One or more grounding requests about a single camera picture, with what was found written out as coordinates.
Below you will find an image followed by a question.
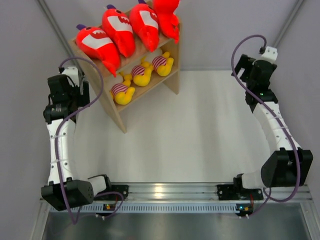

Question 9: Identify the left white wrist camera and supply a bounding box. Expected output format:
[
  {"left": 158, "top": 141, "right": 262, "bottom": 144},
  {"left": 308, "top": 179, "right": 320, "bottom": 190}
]
[{"left": 59, "top": 66, "right": 80, "bottom": 87}]

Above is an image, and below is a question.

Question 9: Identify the red shark plush with purple fin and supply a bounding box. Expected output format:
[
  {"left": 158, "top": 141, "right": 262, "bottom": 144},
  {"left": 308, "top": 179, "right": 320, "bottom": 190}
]
[{"left": 75, "top": 24, "right": 121, "bottom": 77}]

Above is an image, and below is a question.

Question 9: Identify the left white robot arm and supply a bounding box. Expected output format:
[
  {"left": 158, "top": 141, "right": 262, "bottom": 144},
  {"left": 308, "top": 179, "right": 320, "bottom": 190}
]
[{"left": 41, "top": 70, "right": 113, "bottom": 211}]

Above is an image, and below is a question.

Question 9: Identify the yellow frog plush striped shirt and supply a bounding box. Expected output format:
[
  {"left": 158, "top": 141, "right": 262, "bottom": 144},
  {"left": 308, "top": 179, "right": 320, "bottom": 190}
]
[{"left": 108, "top": 74, "right": 136, "bottom": 106}]

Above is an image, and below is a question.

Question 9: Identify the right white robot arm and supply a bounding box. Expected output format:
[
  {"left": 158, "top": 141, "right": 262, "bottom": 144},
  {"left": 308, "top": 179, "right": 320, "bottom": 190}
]
[{"left": 233, "top": 54, "right": 313, "bottom": 199}]

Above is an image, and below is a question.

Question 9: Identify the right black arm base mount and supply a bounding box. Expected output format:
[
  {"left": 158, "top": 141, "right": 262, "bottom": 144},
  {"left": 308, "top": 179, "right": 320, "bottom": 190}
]
[{"left": 217, "top": 184, "right": 264, "bottom": 201}]

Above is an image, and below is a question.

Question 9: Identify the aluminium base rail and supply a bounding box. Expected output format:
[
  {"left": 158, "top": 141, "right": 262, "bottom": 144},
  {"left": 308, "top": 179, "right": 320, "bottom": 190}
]
[{"left": 39, "top": 181, "right": 313, "bottom": 215}]

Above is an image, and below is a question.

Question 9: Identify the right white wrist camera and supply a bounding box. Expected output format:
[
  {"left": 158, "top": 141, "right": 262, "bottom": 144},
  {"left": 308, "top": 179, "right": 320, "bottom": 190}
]
[{"left": 258, "top": 46, "right": 278, "bottom": 64}]

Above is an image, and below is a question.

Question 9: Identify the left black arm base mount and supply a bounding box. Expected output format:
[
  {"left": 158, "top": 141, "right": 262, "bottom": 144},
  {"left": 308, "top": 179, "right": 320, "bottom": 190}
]
[{"left": 94, "top": 184, "right": 129, "bottom": 201}]

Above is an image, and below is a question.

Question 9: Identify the wooden two-tier shelf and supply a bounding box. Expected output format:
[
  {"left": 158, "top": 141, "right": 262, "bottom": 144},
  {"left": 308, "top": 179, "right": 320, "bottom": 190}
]
[{"left": 67, "top": 0, "right": 183, "bottom": 134}]

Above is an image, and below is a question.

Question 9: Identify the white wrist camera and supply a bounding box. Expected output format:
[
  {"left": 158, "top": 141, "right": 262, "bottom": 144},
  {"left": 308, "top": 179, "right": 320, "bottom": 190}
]
[
  {"left": 258, "top": 46, "right": 278, "bottom": 64},
  {"left": 59, "top": 66, "right": 80, "bottom": 87}
]

